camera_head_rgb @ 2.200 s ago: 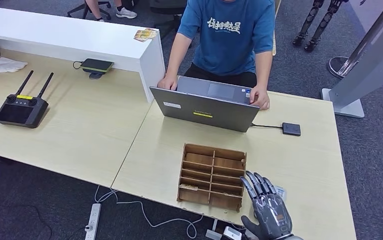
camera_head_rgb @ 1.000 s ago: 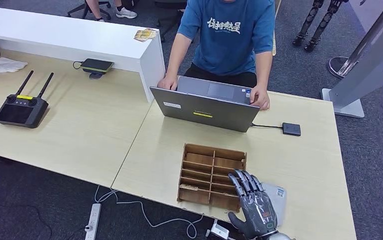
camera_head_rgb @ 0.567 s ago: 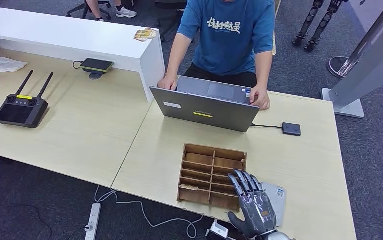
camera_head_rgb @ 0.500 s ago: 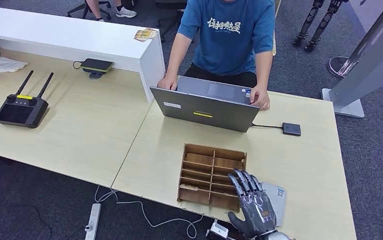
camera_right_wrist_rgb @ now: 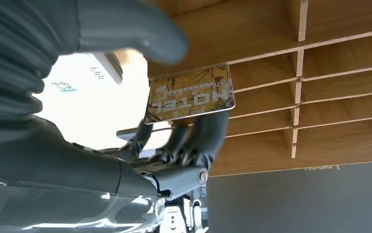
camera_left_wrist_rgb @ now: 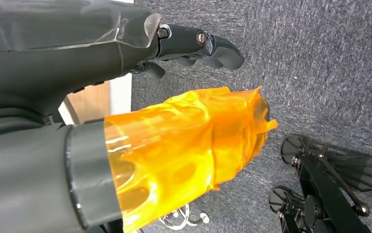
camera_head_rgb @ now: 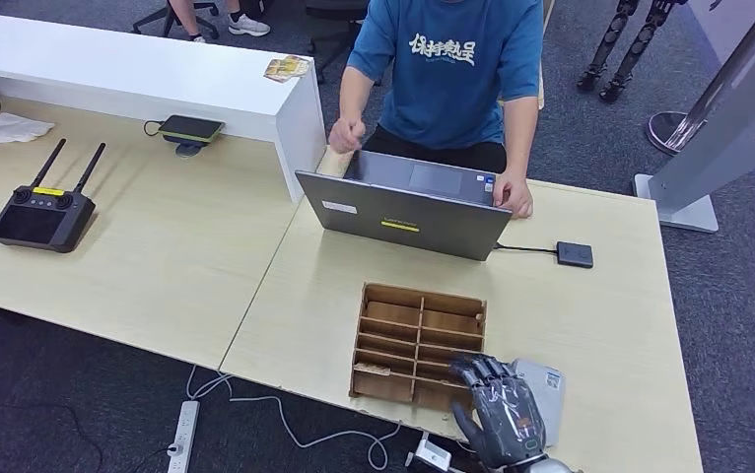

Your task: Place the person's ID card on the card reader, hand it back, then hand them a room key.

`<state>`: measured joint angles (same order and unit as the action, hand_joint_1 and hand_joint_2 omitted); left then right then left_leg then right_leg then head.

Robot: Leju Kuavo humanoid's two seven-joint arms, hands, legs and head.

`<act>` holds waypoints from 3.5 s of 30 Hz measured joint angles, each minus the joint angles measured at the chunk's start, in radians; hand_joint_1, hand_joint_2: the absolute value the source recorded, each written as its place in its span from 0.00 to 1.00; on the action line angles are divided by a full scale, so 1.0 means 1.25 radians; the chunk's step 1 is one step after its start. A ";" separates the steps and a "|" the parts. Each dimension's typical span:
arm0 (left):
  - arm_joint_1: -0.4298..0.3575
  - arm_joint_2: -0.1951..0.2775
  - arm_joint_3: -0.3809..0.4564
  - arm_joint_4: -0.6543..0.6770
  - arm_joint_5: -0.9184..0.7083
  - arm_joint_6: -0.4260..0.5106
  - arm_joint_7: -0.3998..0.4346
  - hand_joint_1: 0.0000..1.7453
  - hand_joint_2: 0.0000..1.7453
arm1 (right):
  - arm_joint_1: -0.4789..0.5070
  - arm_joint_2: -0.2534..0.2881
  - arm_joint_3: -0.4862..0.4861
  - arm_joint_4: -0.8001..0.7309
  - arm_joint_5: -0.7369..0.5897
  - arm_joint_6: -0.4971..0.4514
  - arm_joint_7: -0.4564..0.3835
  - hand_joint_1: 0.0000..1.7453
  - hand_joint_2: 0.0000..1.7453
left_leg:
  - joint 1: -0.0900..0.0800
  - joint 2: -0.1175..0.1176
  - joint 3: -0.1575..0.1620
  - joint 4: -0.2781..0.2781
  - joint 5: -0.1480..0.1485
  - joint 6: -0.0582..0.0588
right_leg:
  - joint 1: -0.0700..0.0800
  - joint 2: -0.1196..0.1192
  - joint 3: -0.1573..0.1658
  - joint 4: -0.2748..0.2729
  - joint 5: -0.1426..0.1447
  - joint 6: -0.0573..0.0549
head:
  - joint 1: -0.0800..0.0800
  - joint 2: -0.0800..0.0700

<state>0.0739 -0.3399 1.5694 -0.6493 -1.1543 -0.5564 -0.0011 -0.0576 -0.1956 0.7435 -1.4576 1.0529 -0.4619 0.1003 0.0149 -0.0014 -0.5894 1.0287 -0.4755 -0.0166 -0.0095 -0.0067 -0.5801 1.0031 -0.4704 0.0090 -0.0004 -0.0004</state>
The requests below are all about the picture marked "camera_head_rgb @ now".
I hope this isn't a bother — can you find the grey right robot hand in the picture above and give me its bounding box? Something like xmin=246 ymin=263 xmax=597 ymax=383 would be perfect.
xmin=448 ymin=352 xmax=549 ymax=470

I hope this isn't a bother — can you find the person's left hand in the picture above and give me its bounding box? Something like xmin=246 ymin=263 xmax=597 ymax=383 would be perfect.
xmin=493 ymin=170 xmax=535 ymax=220

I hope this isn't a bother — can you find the person's right hand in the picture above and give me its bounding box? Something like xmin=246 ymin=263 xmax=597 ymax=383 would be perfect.
xmin=328 ymin=117 xmax=367 ymax=156

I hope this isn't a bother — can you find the yellow ID card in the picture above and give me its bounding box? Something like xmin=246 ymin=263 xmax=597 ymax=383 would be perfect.
xmin=262 ymin=57 xmax=299 ymax=84

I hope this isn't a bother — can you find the wooden card organizer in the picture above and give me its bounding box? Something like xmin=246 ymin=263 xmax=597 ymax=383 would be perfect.
xmin=349 ymin=282 xmax=489 ymax=414

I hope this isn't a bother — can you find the white card reader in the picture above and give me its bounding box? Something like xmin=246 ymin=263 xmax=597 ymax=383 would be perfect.
xmin=511 ymin=358 xmax=566 ymax=449

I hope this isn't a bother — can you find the seated person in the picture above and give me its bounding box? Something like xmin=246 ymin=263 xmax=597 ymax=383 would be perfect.
xmin=168 ymin=0 xmax=272 ymax=44

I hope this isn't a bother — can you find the black USB hub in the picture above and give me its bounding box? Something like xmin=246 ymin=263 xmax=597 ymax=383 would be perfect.
xmin=555 ymin=241 xmax=594 ymax=270

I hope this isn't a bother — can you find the grey laptop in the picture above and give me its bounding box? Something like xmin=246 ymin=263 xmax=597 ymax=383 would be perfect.
xmin=295 ymin=150 xmax=514 ymax=263

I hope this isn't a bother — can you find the black office chair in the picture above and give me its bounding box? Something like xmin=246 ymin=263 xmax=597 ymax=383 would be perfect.
xmin=304 ymin=0 xmax=380 ymax=86
xmin=132 ymin=0 xmax=221 ymax=39

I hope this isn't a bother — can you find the black phone with green edge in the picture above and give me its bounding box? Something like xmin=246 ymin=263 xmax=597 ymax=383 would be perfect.
xmin=157 ymin=115 xmax=226 ymax=146

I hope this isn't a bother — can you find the chrome stanchion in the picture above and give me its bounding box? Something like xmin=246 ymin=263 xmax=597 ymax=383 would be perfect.
xmin=645 ymin=112 xmax=707 ymax=159

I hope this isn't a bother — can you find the standing humanoid robot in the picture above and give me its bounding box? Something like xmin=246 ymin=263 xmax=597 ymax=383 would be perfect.
xmin=576 ymin=0 xmax=691 ymax=104

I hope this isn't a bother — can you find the white reception counter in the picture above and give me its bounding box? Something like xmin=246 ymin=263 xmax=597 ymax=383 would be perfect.
xmin=0 ymin=9 xmax=327 ymax=205

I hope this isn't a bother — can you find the grey kiosk stand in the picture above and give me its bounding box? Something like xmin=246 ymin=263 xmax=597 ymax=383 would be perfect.
xmin=634 ymin=0 xmax=755 ymax=235

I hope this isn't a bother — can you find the black remote controller with antennas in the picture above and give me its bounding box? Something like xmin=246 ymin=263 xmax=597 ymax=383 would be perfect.
xmin=0 ymin=138 xmax=107 ymax=254

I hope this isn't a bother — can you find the white power strip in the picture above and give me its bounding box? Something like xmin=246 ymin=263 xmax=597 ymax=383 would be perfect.
xmin=166 ymin=400 xmax=201 ymax=473

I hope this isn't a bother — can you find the white crumpled tissue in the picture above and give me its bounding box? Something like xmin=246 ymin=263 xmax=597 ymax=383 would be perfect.
xmin=0 ymin=111 xmax=56 ymax=146

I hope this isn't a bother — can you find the black hub cable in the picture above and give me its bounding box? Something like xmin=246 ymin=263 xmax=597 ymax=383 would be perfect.
xmin=496 ymin=242 xmax=558 ymax=254

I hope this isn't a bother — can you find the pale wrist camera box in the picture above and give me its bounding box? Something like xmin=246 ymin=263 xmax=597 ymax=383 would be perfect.
xmin=405 ymin=439 xmax=454 ymax=473

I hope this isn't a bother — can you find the white power cable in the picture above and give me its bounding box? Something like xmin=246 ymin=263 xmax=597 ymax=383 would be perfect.
xmin=185 ymin=365 xmax=402 ymax=473

